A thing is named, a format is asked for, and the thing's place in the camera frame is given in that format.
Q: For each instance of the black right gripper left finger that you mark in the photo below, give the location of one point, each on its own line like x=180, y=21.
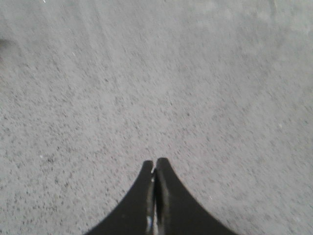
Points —
x=134, y=214

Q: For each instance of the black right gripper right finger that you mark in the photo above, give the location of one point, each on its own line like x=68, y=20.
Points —
x=178, y=212

